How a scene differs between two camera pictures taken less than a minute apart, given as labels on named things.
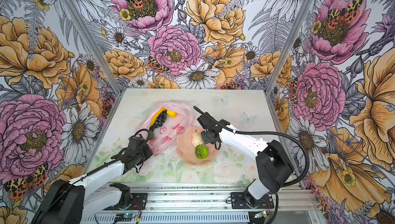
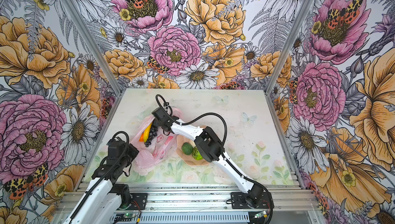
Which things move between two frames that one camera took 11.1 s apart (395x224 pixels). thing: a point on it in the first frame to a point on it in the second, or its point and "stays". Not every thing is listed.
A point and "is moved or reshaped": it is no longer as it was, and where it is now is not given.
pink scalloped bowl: [186, 150] stays
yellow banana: [156, 115] is moved or reshaped
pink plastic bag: [165, 135] is moved or reshaped
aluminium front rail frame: [201, 204] stays
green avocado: [151, 135] to [186, 148]
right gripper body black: [207, 138] to [158, 123]
